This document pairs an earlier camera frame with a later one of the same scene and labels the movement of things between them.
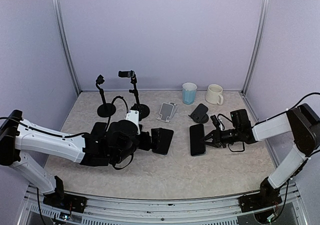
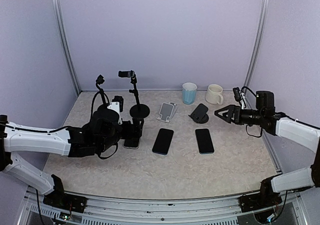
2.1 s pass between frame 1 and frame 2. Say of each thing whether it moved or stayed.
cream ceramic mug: stayed
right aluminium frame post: stayed
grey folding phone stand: stayed
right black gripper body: moved
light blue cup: stayed
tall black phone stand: stayed
